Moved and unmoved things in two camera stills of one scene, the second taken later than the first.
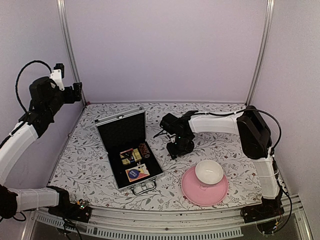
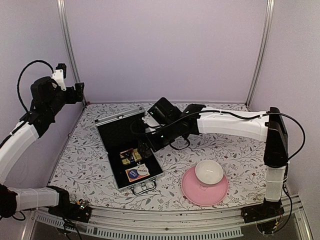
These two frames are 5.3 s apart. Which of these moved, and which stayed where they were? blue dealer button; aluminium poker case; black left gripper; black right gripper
Moved: black right gripper
Stayed: aluminium poker case; black left gripper; blue dealer button
